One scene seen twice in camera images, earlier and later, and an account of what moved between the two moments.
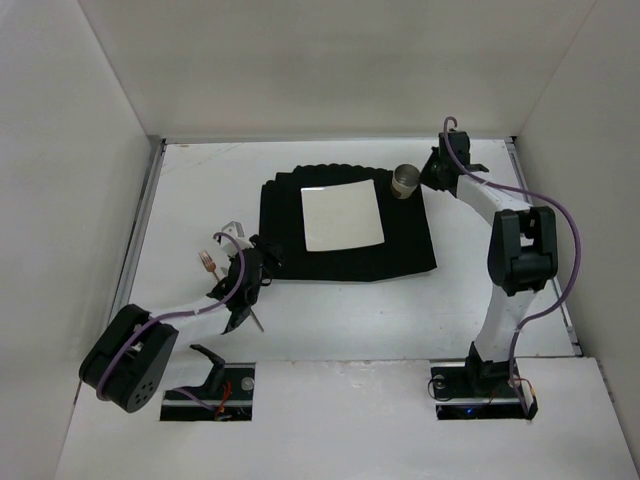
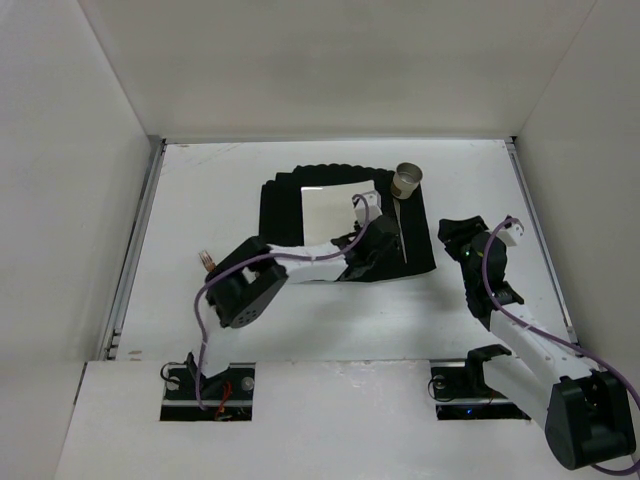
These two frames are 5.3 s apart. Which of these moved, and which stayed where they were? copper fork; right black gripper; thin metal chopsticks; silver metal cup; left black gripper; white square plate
Moved: left black gripper; thin metal chopsticks; right black gripper
Stayed: copper fork; silver metal cup; white square plate
